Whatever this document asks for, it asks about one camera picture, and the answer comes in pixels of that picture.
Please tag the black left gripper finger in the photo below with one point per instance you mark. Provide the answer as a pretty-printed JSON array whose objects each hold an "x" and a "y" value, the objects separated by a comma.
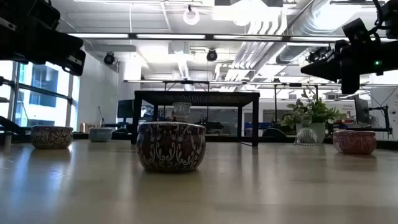
[
  {"x": 74, "y": 57},
  {"x": 73, "y": 69}
]

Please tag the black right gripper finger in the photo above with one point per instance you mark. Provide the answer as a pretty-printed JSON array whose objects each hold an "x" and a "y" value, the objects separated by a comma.
[
  {"x": 329, "y": 61},
  {"x": 329, "y": 74}
]

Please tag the clear glass candlestick holder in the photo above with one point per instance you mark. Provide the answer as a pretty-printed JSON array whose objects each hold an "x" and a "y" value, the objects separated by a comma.
[
  {"x": 306, "y": 137},
  {"x": 181, "y": 110}
]

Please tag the blue patterned candle tin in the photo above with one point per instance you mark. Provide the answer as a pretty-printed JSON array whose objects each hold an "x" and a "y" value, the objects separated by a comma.
[{"x": 100, "y": 135}]

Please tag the maroon patterned candle tin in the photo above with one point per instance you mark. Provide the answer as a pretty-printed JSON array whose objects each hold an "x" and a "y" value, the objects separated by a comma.
[{"x": 51, "y": 138}]

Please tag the pink patterned candle tin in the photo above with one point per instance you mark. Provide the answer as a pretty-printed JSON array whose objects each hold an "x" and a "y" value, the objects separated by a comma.
[{"x": 354, "y": 143}]

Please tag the dark purple patterned candle tin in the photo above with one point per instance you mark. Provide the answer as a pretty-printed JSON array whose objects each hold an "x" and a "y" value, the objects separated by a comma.
[{"x": 170, "y": 149}]

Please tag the black computer monitor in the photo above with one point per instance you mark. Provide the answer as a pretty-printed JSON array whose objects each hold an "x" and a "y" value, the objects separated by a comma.
[
  {"x": 360, "y": 110},
  {"x": 125, "y": 109}
]

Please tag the green plant in white pot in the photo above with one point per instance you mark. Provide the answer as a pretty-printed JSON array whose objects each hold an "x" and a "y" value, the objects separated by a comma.
[{"x": 321, "y": 130}]

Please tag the copper metal canisters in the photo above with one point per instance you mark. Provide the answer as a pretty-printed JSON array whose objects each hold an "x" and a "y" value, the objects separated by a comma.
[{"x": 84, "y": 128}]

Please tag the long ceiling light bar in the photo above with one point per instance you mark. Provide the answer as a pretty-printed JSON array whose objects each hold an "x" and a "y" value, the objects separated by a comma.
[
  {"x": 146, "y": 81},
  {"x": 171, "y": 36}
]

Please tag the black office chair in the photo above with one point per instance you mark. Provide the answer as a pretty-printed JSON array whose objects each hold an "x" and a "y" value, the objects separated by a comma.
[{"x": 273, "y": 132}]

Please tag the black perforated metal shelf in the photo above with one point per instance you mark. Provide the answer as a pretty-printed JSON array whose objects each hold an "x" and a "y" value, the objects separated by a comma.
[{"x": 199, "y": 98}]

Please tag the black hanging ceiling camera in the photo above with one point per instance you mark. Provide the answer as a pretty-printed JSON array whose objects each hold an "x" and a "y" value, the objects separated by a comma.
[
  {"x": 317, "y": 55},
  {"x": 212, "y": 55},
  {"x": 109, "y": 58}
]

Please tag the silver ventilation duct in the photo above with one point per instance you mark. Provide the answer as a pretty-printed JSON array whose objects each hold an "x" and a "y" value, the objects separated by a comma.
[{"x": 290, "y": 53}]

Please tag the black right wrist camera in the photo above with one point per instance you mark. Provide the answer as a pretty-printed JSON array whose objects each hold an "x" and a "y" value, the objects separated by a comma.
[{"x": 391, "y": 14}]

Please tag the black metal table frame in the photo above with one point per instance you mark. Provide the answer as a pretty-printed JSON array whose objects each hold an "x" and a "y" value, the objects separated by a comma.
[{"x": 224, "y": 138}]

